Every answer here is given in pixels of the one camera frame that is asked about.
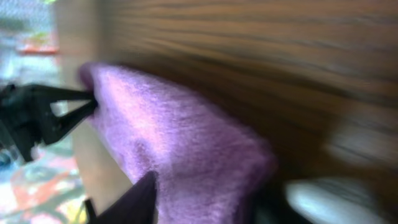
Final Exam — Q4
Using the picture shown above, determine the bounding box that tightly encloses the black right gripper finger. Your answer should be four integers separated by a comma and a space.
85, 171, 157, 224

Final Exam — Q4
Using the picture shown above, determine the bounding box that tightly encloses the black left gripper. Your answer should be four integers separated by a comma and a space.
1, 84, 98, 162

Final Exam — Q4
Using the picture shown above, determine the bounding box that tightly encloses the pink microfiber cloth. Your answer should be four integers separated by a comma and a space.
79, 63, 277, 223

